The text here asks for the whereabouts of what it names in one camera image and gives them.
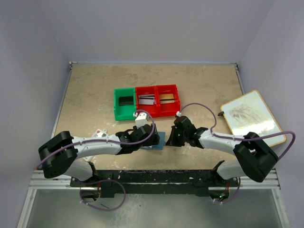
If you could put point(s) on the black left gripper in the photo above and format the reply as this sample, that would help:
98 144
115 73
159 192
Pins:
153 140

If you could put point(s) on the green bin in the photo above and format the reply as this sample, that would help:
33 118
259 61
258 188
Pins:
123 113

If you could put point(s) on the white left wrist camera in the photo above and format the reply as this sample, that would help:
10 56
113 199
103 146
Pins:
141 119

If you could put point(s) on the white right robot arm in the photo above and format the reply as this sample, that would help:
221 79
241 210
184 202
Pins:
254 158

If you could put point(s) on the red bin middle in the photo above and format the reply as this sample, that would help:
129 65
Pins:
147 90

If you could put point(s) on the blue leather card holder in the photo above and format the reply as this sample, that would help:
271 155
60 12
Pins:
160 145

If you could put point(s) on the red bin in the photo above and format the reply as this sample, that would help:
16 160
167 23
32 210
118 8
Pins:
147 90
166 110

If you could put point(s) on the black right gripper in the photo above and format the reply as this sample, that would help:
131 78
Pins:
172 141

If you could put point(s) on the gold card in bin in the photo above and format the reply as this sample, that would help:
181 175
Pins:
166 98

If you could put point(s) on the white plastic card packet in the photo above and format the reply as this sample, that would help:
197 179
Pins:
98 134

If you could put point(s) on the red bin right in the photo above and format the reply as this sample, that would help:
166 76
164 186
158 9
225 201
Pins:
166 110

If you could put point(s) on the aluminium frame rail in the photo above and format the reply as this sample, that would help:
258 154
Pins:
63 182

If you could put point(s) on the silver card in bin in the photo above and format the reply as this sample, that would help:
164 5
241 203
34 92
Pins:
146 99

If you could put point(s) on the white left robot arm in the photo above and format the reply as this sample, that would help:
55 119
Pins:
64 154

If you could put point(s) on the black card in bin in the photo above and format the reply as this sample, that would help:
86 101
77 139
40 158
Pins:
125 100

